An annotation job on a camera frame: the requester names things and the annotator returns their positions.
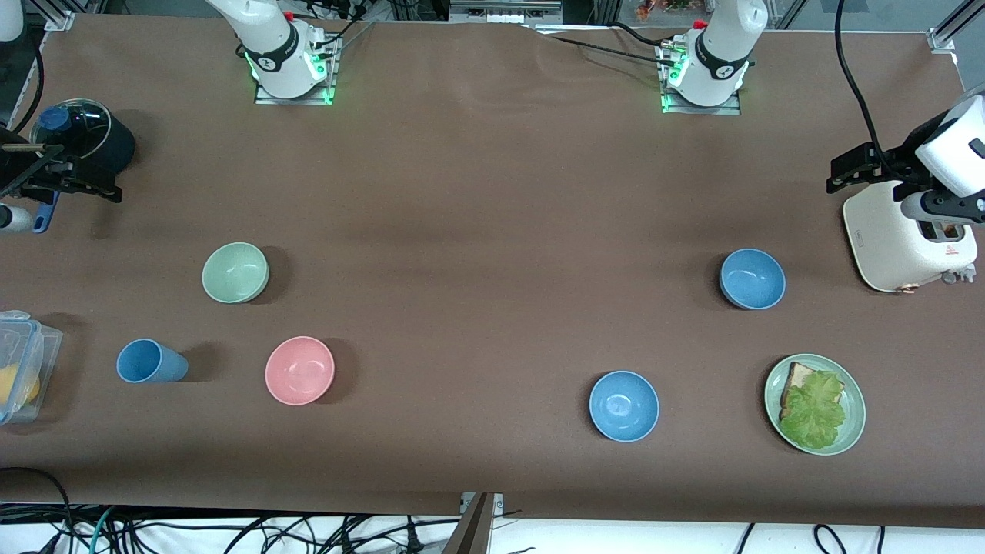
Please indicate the green lettuce leaf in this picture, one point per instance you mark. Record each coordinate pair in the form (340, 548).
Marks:
(816, 412)

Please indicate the yellow lemon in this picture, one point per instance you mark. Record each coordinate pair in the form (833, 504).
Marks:
(15, 385)

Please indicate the pale green plate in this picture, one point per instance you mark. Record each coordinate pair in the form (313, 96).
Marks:
(856, 408)

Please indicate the grey metal box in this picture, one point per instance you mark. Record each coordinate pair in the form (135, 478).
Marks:
(504, 11)

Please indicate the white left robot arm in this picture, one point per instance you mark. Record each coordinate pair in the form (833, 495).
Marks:
(723, 46)

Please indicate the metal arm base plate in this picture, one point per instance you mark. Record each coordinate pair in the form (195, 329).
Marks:
(323, 97)
(731, 110)

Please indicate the pale green bowl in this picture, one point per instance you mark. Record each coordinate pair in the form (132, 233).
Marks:
(235, 273)

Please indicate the brown table cover cloth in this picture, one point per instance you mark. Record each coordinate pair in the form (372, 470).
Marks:
(492, 231)

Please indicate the bread slice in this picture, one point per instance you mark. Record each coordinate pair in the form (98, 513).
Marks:
(800, 377)

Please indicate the clear plastic food container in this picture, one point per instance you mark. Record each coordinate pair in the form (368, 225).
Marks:
(46, 346)

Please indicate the toast slice in toaster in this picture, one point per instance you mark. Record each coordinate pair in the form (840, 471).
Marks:
(952, 229)

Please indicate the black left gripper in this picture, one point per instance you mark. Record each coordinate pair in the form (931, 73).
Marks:
(886, 168)

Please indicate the blue bowl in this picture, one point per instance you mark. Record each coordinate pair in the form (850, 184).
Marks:
(624, 405)
(752, 278)

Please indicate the pink bowl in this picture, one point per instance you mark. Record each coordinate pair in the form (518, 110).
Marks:
(299, 370)

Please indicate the aluminium profile beam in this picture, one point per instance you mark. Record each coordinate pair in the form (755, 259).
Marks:
(473, 527)

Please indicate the aluminium frame corner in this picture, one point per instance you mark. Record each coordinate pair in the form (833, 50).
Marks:
(954, 27)

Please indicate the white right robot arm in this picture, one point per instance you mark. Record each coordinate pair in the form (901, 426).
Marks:
(273, 46)

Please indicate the blue plastic cup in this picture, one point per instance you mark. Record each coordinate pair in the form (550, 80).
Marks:
(150, 362)

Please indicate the cream white toaster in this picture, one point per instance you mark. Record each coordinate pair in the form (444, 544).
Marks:
(893, 246)

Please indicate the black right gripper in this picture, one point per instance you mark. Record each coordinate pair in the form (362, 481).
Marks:
(17, 163)

